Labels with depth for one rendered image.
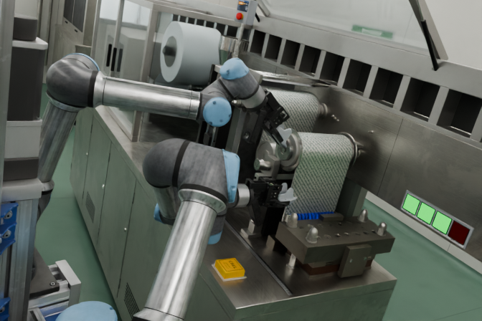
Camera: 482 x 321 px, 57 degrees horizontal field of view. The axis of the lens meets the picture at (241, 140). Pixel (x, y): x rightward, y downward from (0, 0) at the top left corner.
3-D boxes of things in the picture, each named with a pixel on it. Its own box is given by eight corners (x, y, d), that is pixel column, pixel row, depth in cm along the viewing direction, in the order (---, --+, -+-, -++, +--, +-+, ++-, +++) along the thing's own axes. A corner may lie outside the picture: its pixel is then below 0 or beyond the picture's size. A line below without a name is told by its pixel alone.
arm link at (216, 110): (36, 61, 105) (237, 95, 114) (49, 54, 115) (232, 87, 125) (33, 107, 108) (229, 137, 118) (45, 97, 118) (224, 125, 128)
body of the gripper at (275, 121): (291, 118, 142) (273, 92, 135) (272, 137, 141) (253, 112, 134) (278, 111, 148) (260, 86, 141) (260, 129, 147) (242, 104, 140)
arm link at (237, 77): (213, 69, 132) (236, 51, 131) (232, 94, 138) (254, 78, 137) (219, 79, 125) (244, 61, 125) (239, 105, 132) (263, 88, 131)
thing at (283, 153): (274, 147, 155) (284, 134, 151) (278, 148, 157) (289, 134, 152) (282, 165, 151) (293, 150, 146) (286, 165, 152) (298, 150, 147)
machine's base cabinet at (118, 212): (67, 191, 351) (79, 87, 326) (145, 190, 384) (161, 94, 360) (184, 529, 148) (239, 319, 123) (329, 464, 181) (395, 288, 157)
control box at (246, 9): (231, 20, 187) (236, -4, 184) (241, 22, 192) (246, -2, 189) (242, 24, 183) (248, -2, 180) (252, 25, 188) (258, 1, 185)
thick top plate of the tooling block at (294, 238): (275, 236, 150) (279, 221, 148) (359, 229, 171) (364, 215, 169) (303, 264, 137) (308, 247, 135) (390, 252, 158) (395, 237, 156)
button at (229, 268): (214, 266, 138) (215, 259, 137) (233, 264, 142) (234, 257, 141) (224, 279, 132) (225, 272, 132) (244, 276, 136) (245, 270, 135)
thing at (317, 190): (282, 216, 154) (295, 168, 149) (332, 213, 166) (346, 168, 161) (282, 217, 154) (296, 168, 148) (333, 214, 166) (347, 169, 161)
